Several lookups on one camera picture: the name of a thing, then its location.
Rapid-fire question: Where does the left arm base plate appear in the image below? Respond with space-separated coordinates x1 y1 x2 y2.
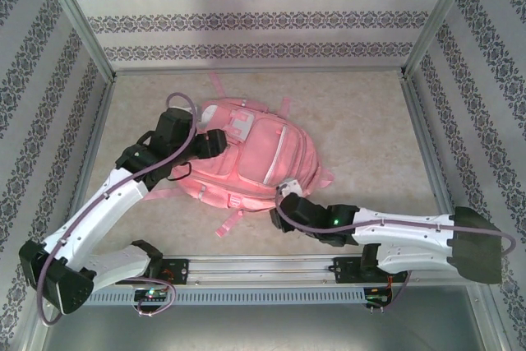
116 258 191 285

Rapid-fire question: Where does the grey metal tray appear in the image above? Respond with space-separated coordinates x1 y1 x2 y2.
40 303 486 351

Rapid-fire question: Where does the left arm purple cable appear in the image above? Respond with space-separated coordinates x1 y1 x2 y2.
36 91 201 327

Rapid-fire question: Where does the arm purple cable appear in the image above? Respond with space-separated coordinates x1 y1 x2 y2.
273 184 517 311
36 91 201 327

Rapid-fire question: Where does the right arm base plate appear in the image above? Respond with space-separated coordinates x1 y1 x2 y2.
333 255 410 284

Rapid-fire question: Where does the pink backpack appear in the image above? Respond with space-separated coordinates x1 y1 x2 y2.
141 71 335 238

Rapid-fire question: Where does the wide aluminium mounting rail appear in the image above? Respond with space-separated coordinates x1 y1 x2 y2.
39 255 488 289

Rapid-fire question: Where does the aluminium frame post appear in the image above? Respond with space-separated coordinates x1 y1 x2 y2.
35 0 117 81
401 0 481 77

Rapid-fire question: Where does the slotted grey cable duct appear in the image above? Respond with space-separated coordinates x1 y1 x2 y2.
53 288 367 306

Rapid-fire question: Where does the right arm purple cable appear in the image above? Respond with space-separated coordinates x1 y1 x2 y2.
273 184 517 311

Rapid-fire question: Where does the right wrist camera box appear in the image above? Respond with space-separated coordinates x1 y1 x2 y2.
278 177 304 198

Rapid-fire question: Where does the aluminium frame bar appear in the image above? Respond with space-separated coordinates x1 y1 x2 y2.
400 73 468 253
111 65 408 77
57 77 118 257

